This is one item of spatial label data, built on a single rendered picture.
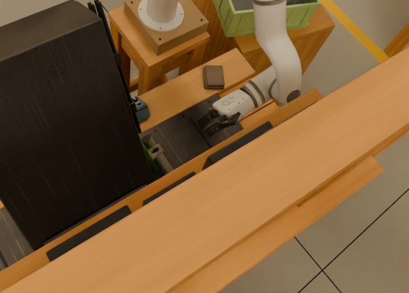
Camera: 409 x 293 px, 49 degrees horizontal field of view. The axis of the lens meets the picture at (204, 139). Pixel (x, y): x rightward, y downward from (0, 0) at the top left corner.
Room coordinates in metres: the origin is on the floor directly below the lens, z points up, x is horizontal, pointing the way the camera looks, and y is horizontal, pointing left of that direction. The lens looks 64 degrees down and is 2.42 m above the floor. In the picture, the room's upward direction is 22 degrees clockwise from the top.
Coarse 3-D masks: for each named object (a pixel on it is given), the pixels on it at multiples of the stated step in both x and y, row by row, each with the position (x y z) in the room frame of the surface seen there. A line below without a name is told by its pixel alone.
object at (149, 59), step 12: (108, 12) 1.16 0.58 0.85; (120, 12) 1.18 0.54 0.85; (120, 24) 1.12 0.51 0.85; (132, 24) 1.14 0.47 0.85; (132, 36) 1.09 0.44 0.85; (204, 36) 1.23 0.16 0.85; (132, 48) 1.05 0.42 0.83; (144, 48) 1.05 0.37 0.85; (180, 48) 1.12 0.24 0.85; (192, 48) 1.16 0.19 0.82; (144, 60) 1.00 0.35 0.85; (156, 60) 1.02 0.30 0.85; (168, 60) 1.06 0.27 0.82
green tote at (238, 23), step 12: (216, 0) 1.46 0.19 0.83; (228, 0) 1.37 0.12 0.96; (300, 0) 1.64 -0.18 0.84; (312, 0) 1.58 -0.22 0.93; (228, 12) 1.35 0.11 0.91; (240, 12) 1.33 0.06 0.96; (252, 12) 1.36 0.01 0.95; (288, 12) 1.47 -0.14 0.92; (300, 12) 1.50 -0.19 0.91; (312, 12) 1.54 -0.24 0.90; (228, 24) 1.32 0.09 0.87; (240, 24) 1.34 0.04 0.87; (252, 24) 1.37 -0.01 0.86; (288, 24) 1.48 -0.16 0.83; (300, 24) 1.52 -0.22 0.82; (228, 36) 1.32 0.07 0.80
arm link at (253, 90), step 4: (248, 80) 0.79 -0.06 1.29; (244, 84) 0.77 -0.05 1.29; (248, 84) 0.77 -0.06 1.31; (252, 84) 0.77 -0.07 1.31; (248, 88) 0.75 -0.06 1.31; (252, 88) 0.75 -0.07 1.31; (256, 88) 0.76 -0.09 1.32; (248, 92) 0.75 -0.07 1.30; (252, 92) 0.74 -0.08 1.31; (256, 92) 0.75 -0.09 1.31; (260, 92) 0.75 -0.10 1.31; (252, 96) 0.74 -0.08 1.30; (256, 96) 0.74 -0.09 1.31; (260, 96) 0.74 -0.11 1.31; (256, 100) 0.73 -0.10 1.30; (260, 100) 0.74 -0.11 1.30; (264, 100) 0.75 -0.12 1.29; (256, 104) 0.73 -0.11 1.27; (260, 104) 0.74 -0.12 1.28
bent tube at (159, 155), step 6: (156, 144) 0.53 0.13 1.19; (150, 150) 0.50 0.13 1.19; (156, 150) 0.51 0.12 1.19; (162, 150) 0.50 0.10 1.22; (156, 156) 0.48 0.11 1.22; (162, 156) 0.50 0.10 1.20; (162, 162) 0.48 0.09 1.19; (168, 162) 0.49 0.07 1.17; (162, 168) 0.47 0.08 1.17; (168, 168) 0.48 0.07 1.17
